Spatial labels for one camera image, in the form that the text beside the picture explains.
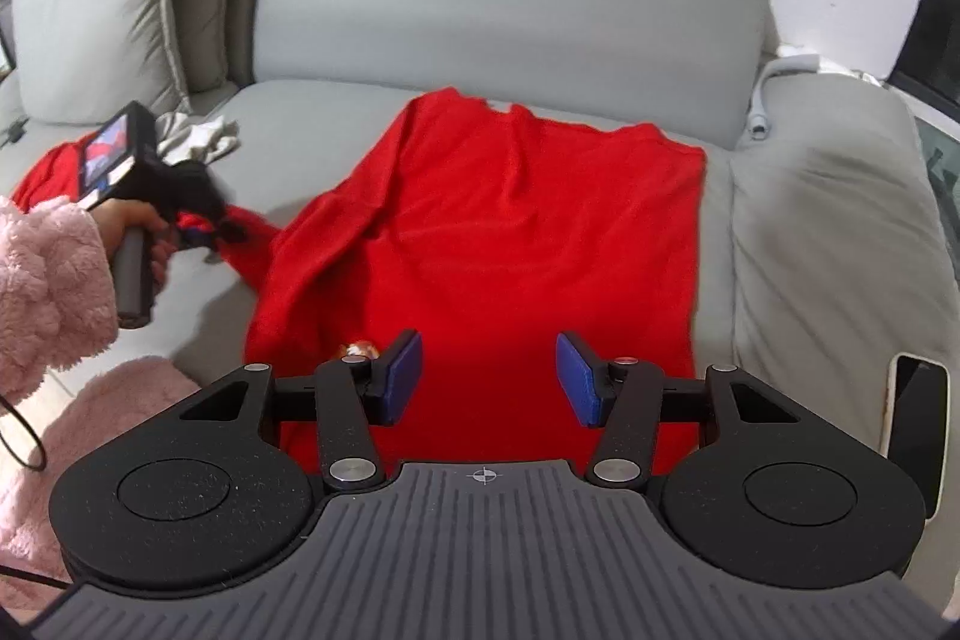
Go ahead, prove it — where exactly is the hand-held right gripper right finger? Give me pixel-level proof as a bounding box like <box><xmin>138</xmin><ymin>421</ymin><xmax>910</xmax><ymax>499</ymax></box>
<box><xmin>555</xmin><ymin>331</ymin><xmax>803</xmax><ymax>489</ymax></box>

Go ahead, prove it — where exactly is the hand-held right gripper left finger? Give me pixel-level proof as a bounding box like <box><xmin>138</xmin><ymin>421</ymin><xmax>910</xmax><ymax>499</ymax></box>
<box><xmin>178</xmin><ymin>329</ymin><xmax>425</xmax><ymax>489</ymax></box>

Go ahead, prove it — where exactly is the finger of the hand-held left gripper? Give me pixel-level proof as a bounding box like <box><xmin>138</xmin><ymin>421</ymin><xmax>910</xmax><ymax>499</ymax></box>
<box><xmin>216</xmin><ymin>205</ymin><xmax>254</xmax><ymax>245</ymax></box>
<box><xmin>175</xmin><ymin>218</ymin><xmax>223</xmax><ymax>257</ymax></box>

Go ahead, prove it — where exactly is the red sweater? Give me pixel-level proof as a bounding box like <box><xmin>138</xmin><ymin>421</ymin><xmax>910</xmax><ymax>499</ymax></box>
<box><xmin>11</xmin><ymin>85</ymin><xmax>710</xmax><ymax>468</ymax></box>

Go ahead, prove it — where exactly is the person's left hand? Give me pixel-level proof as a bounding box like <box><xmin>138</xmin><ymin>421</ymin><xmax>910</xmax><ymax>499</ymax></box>
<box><xmin>96</xmin><ymin>200</ymin><xmax>178</xmax><ymax>290</ymax></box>

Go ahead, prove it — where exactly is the light grey crumpled cloth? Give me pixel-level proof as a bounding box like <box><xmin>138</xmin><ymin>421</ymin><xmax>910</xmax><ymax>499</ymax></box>
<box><xmin>154</xmin><ymin>111</ymin><xmax>242</xmax><ymax>167</ymax></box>

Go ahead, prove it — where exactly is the pink fluffy robe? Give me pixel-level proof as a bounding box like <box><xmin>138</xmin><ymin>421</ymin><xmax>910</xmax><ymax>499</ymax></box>
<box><xmin>0</xmin><ymin>357</ymin><xmax>205</xmax><ymax>612</ymax></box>

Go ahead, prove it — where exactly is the grey fabric sofa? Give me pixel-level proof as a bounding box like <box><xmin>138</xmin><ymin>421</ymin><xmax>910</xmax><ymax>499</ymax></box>
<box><xmin>0</xmin><ymin>0</ymin><xmax>950</xmax><ymax>483</ymax></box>

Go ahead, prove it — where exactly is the smartphone in beige case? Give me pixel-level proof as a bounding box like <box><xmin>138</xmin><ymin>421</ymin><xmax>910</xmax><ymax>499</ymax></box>
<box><xmin>887</xmin><ymin>351</ymin><xmax>948</xmax><ymax>522</ymax></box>

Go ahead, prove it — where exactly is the glass side table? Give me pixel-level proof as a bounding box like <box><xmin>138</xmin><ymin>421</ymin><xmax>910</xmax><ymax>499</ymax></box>
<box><xmin>911</xmin><ymin>111</ymin><xmax>960</xmax><ymax>285</ymax></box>

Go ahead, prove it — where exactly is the black cable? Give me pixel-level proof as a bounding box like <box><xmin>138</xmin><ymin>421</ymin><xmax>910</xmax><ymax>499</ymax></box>
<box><xmin>0</xmin><ymin>394</ymin><xmax>72</xmax><ymax>592</ymax></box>

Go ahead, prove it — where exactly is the white charging cable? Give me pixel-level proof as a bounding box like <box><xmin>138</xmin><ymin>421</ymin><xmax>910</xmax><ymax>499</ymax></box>
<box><xmin>746</xmin><ymin>53</ymin><xmax>823</xmax><ymax>140</ymax></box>

